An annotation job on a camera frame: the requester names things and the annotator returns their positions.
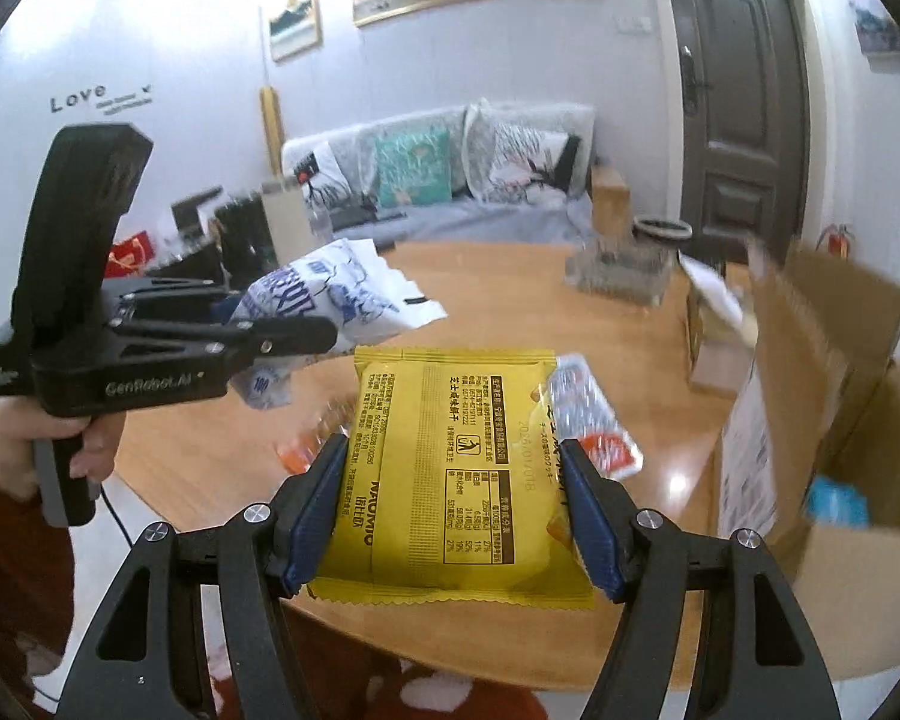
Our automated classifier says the blue snack packet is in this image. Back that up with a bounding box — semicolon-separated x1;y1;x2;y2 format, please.
805;475;872;527

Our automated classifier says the clear glass tray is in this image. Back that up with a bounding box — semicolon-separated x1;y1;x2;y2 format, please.
565;231;681;308

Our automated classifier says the teal patterned pillow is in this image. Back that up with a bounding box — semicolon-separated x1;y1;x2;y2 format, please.
373;126;452;208

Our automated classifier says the red white snack packet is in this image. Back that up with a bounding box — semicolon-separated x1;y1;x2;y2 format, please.
546;351;646;482

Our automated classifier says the yellow snack packet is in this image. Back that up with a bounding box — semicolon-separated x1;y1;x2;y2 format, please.
304;346;598;613

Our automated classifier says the small framed landscape painting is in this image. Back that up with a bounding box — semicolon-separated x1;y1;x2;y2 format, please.
268;0;324;63

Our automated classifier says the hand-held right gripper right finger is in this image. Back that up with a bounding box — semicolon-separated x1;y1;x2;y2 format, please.
557;439;845;720

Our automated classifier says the white rectangular container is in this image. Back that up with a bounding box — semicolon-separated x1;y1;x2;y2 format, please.
260;175;310;265

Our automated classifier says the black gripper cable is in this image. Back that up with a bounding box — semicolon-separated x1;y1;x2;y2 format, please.
96;486;134;550

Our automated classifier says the person's left forearm red sleeve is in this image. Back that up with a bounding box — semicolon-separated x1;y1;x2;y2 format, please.
0;426;77;685

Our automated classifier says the red gift bag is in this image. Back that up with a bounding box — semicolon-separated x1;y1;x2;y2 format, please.
103;231;156;280

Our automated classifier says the dark brown door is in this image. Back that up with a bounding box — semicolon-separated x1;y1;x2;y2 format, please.
658;0;812;265

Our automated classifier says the white pillow with black print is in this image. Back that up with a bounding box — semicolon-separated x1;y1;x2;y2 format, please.
283;144;362;208

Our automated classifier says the round white black bin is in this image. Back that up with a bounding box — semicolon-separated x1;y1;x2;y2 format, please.
633;216;692;242

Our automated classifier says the door handle lock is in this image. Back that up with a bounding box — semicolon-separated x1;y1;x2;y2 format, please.
678;43;703;112

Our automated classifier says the large cardboard box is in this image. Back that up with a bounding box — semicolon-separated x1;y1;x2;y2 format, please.
709;238;900;691

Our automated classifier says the person's red patterned clothing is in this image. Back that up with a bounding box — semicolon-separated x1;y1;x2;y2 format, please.
208;600;550;720

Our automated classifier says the white blue printed plastic bag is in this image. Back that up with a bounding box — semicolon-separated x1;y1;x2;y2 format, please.
226;238;451;412

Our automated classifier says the person's left hand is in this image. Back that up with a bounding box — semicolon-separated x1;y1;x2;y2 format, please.
0;394;125;500

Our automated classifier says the black wall lettering sticker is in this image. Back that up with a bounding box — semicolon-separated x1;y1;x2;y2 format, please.
49;81;156;115

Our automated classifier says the orange snack packet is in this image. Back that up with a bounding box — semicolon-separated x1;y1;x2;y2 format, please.
276;396;362;475

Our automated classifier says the wall picture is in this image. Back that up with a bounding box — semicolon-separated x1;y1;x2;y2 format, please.
849;0;900;55

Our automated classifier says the red fire extinguisher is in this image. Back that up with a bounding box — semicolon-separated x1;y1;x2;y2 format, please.
816;222;857;257

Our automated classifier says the yellow wooden board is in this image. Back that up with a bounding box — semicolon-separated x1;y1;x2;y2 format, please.
259;85;285;175

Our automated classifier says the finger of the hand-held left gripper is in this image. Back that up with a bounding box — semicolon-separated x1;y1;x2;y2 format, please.
109;313;339;385
116;277;252;326

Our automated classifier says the grey sofa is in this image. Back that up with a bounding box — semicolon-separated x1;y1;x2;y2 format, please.
280;100;599;247

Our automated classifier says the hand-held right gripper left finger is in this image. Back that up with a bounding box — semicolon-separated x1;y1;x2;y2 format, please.
58;433;350;720

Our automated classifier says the small brown cardboard box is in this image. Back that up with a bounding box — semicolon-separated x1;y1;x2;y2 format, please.
588;163;632;242

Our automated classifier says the black equipment pile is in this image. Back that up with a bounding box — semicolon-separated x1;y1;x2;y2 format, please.
148;186;280;293

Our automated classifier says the open cardboard box with paper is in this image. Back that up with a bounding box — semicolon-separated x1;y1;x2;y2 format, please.
677;253;760;392

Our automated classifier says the white pillow with branch print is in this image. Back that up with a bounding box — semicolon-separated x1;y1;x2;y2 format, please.
463;99;572;205

